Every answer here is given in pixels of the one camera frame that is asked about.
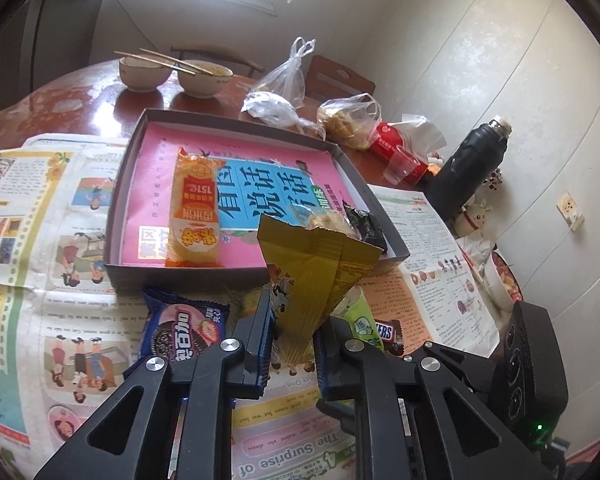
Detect brown Snickers bar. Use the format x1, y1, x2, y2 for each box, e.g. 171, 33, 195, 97
375, 320, 404, 356

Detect blue Oreo cookie packet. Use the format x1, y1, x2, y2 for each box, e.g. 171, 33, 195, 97
123, 287, 230, 379

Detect green milk candy packet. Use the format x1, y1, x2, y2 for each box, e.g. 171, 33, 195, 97
332, 286, 384, 350

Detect yellow snack packet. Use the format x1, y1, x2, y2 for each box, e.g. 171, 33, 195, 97
257, 216, 382, 365

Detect clear pastry packet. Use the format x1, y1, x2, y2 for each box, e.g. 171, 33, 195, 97
298, 207, 358, 238

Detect red white bowl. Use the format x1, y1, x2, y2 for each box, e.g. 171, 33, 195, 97
483, 252, 522, 313

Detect right student newspaper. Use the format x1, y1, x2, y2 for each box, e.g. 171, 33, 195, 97
361, 186, 500, 358

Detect student newspaper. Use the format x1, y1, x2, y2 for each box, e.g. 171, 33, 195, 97
0, 132, 361, 480
361, 186, 500, 358

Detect left student newspaper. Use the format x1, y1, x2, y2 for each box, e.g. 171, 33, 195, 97
0, 132, 361, 480

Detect white cat figurine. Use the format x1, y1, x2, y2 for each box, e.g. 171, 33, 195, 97
452, 196, 492, 238

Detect orange bread snack packet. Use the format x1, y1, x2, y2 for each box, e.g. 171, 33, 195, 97
166, 148, 225, 268

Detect black small snack packet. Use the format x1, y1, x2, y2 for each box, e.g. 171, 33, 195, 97
342, 202, 388, 254

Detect black thermos bottle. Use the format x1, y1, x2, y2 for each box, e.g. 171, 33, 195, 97
425, 116, 513, 222

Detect clear plastic cup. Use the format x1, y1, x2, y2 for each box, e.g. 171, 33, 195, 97
382, 145, 416, 185

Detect pink children's book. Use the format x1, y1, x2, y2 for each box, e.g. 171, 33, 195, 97
120, 121, 358, 269

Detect red tissue pack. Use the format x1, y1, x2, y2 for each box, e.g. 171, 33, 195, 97
370, 114, 446, 185

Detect plastic bag of pastries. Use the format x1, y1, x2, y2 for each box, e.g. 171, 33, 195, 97
316, 93, 381, 151

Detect crumpled clear plastic bag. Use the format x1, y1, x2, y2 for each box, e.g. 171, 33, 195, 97
240, 91, 326, 141

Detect right white bowl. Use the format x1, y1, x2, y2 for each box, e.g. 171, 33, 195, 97
176, 60, 234, 99

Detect left white bowl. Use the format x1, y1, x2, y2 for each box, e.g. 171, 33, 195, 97
119, 56, 172, 93

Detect wooden chair back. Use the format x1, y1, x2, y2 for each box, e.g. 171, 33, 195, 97
306, 54, 376, 102

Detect wooden chopstick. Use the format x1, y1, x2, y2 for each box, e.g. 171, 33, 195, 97
140, 48, 214, 76
114, 51, 197, 76

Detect tied clear plastic bag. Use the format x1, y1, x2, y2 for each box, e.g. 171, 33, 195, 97
251, 37, 316, 110

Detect grey refrigerator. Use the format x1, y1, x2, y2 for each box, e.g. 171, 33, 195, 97
0, 0, 102, 110

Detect wall power socket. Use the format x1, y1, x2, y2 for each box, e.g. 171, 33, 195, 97
556, 193, 584, 232

